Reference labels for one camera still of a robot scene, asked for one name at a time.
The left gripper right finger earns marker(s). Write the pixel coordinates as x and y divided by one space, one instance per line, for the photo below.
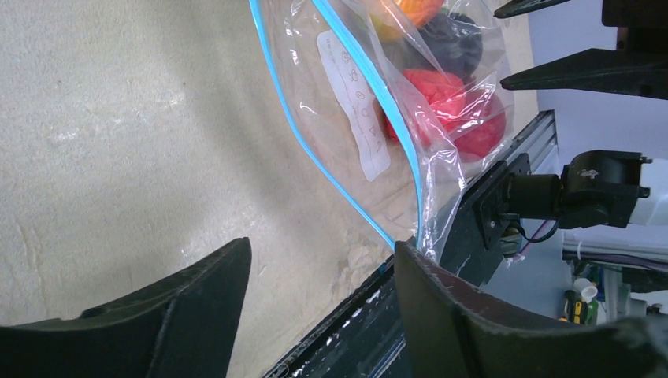
453 329

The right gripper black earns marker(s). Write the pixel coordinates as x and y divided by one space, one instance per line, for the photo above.
642 27

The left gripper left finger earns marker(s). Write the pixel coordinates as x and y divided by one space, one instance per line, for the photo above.
184 325

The orange fake carrot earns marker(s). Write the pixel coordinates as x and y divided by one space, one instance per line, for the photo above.
387 16

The red fake tomato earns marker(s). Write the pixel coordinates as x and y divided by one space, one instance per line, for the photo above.
430 102

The clear zip top bag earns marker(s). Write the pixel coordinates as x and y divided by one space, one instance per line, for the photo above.
338 85

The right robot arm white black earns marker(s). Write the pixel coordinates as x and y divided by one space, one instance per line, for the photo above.
598 187

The red fake apple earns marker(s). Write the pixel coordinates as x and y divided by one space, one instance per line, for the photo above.
481 126

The dark purple fake fruit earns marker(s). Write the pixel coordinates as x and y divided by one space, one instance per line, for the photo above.
455 41

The bottles on background shelf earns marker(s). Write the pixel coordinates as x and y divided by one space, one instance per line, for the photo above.
602 292

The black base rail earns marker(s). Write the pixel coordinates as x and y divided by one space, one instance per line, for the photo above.
363 335

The aluminium frame rail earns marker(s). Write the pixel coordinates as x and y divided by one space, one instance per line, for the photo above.
527 141

